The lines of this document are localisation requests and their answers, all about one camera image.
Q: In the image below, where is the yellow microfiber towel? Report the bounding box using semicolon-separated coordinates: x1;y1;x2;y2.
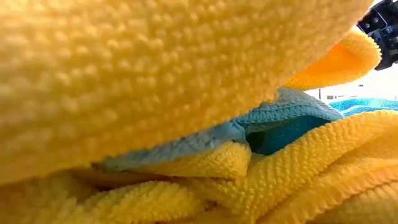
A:
0;0;382;186
0;110;398;224

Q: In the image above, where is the light blue microfiber towel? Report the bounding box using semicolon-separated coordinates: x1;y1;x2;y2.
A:
101;86;345;174
328;97;398;118

